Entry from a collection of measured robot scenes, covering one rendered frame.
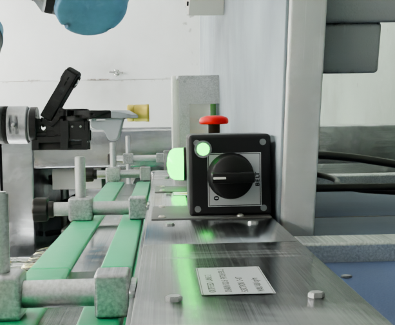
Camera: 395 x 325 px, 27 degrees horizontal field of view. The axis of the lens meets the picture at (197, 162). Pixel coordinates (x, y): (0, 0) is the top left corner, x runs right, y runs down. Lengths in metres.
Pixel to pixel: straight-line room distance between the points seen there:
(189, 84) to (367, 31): 0.82
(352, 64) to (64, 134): 0.91
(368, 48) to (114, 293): 0.41
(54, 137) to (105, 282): 1.16
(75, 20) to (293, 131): 0.67
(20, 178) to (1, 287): 1.94
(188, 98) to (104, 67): 3.60
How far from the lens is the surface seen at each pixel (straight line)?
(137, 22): 5.16
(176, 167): 1.08
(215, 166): 0.76
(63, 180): 2.49
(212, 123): 1.08
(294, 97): 0.74
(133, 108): 1.61
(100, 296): 0.47
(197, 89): 1.56
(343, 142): 2.43
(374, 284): 0.57
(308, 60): 0.73
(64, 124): 1.60
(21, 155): 2.41
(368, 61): 0.79
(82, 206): 0.93
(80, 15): 1.34
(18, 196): 2.42
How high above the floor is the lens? 0.86
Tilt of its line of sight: 2 degrees down
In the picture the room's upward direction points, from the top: 91 degrees counter-clockwise
